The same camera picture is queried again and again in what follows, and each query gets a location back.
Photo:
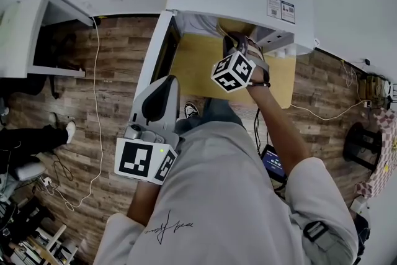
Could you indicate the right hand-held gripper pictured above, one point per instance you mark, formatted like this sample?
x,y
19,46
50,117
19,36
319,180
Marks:
x,y
234,71

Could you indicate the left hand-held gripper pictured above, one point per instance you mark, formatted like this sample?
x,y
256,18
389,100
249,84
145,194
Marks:
x,y
135,159

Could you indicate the person's right forearm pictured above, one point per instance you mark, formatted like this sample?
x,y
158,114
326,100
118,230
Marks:
x,y
276,127

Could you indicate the person's left forearm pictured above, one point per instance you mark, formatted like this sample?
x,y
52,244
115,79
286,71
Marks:
x,y
144,201

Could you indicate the person's right hand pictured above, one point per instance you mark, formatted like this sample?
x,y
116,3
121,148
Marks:
x,y
259,56

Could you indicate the person's left patterned sneaker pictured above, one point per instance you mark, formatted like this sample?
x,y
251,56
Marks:
x,y
190,110

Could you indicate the wooden table with black base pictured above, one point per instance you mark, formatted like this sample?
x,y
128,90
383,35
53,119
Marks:
x,y
201,71

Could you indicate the person's blue jeans legs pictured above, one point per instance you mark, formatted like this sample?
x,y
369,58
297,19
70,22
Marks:
x,y
217,111

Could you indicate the person's white shirt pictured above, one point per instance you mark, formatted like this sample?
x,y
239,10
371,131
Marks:
x,y
223,195

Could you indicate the black office chair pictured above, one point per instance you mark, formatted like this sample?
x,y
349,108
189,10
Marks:
x,y
56,52

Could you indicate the small white power adapter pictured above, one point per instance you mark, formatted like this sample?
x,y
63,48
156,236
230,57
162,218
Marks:
x,y
46,181

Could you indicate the white chair seat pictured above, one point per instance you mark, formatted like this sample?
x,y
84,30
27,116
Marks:
x,y
31,170

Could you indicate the white desk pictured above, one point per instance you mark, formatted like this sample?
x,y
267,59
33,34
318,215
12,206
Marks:
x,y
18,40

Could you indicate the wooden shelf rack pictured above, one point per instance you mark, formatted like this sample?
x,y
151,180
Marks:
x,y
54,237

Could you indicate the black round stool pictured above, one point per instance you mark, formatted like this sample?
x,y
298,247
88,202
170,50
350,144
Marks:
x,y
359,146

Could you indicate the pink checked tablecloth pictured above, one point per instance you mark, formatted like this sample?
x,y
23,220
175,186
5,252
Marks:
x,y
387,146

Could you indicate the black wall charger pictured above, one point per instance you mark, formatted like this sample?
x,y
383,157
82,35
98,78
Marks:
x,y
367,61

